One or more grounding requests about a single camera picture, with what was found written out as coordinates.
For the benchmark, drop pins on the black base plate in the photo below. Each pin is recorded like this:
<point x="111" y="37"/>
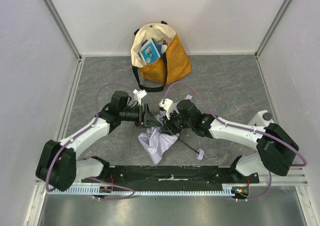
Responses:
<point x="174" y="178"/>

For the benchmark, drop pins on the light blue cable duct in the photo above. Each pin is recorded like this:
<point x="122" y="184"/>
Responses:
<point x="99" y="190"/>

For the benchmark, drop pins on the lavender folding umbrella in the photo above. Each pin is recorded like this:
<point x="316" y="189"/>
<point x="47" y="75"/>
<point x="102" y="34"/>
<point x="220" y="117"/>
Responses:
<point x="156" y="143"/>

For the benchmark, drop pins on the yellow canvas tote bag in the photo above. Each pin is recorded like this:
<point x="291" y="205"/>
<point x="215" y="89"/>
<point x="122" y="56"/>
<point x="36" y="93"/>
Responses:
<point x="172" y="65"/>

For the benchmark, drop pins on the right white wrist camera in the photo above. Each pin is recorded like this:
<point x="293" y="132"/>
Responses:
<point x="167" y="106"/>

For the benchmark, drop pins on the blue boxed item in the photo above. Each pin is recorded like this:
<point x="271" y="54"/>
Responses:
<point x="149" y="51"/>

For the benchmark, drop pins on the white card in bag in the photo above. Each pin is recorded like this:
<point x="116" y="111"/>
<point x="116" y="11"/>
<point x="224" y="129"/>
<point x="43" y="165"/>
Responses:
<point x="163" y="48"/>

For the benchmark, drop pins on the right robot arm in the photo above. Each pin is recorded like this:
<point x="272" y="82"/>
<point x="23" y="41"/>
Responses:
<point x="274" y="149"/>

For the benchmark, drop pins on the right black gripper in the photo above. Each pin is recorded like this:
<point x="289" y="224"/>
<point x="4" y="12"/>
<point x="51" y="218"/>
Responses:
<point x="171" y="123"/>

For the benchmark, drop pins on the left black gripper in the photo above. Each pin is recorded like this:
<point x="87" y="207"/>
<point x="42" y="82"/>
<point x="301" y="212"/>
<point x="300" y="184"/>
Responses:
<point x="141" y="114"/>

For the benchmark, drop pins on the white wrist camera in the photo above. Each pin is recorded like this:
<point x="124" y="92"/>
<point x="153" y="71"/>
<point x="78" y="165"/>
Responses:
<point x="138" y="95"/>
<point x="167" y="106"/>

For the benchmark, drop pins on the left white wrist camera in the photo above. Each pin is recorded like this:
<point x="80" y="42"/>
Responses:
<point x="138" y="95"/>

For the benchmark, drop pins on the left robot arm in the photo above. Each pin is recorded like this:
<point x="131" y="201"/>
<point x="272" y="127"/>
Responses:
<point x="59" y="166"/>

